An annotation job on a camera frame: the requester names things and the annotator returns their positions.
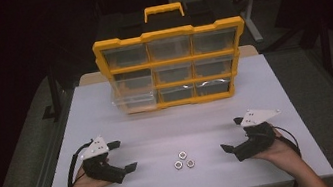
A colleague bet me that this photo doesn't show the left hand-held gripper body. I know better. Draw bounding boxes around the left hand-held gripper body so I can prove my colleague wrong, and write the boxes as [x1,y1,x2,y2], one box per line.
[77,132,129,187]

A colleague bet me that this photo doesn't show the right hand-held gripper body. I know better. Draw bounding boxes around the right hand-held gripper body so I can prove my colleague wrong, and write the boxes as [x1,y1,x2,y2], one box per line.
[227,104,289,163]

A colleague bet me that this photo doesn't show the clear plastic drawer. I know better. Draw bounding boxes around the clear plastic drawer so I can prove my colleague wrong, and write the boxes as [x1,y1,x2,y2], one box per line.
[107,68,161,117]

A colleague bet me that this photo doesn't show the yellow and black organizer box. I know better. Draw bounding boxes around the yellow and black organizer box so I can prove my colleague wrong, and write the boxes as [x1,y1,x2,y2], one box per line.
[86,0,257,120]

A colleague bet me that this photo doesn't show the person's left hand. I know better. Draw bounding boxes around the person's left hand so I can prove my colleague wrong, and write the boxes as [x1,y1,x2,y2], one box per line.
[67,152,116,187]

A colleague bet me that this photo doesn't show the person's right hand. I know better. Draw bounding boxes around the person's right hand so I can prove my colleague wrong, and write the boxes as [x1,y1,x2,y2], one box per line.
[247,119,302,174]

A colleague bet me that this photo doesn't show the grid of clear drawers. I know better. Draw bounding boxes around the grid of clear drawers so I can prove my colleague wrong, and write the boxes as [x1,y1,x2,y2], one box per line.
[101,26,248,112]

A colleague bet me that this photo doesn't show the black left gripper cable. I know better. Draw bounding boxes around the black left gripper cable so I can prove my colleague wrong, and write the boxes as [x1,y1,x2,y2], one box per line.
[60,138,102,187]

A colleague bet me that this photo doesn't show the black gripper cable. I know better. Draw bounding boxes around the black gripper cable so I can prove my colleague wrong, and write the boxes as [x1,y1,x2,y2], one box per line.
[60,138,102,187]
[271,121,303,162]

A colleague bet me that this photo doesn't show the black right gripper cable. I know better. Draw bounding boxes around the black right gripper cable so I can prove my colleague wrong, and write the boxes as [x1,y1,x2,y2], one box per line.
[271,121,303,162]

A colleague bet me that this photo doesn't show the white metal desk frame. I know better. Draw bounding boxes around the white metal desk frame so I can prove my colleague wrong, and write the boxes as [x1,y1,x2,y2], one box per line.
[168,0,272,56]

